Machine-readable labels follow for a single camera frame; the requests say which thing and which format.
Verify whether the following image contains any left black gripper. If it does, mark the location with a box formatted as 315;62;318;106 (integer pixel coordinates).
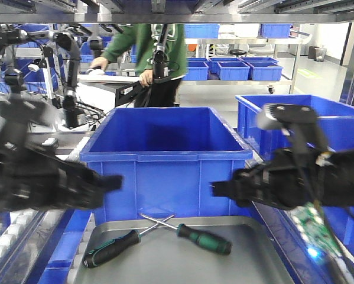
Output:
0;147;123;213

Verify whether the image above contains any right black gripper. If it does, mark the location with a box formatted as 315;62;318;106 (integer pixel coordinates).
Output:
211;149;354;210

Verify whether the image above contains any green black screwdriver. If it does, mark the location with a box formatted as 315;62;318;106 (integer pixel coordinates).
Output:
82;222;160;268
139;213;232;255

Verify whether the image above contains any blue bin behind tray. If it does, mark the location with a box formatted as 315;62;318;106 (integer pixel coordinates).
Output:
80;107;253;224

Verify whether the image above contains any large metal tray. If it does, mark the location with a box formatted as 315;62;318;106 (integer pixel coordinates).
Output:
67;216;293;283

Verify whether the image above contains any blue bin right side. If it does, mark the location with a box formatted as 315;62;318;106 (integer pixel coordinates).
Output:
235;94;354;255

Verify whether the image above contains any person in green jacket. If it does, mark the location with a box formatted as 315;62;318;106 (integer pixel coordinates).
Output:
90;24;187;108

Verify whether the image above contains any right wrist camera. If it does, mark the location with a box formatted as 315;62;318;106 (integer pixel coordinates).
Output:
256;103;318;130

